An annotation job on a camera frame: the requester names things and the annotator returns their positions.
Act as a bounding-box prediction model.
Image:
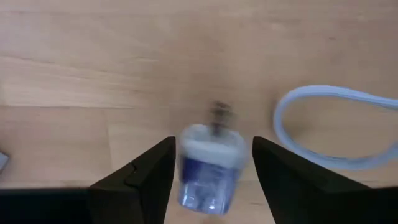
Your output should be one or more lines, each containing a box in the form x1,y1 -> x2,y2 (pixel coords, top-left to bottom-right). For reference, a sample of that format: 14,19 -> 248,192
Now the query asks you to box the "blue adapter with white cap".
175,101 -> 249,216

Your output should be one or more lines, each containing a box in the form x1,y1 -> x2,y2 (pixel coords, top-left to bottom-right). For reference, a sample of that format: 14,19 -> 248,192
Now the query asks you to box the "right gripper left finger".
0,136 -> 177,224

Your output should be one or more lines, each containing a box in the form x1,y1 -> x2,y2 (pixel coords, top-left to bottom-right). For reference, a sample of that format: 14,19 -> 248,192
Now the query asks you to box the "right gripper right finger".
252,136 -> 398,224

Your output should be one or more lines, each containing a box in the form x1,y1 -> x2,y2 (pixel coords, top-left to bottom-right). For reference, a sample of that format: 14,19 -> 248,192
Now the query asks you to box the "white device cable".
272,85 -> 398,171

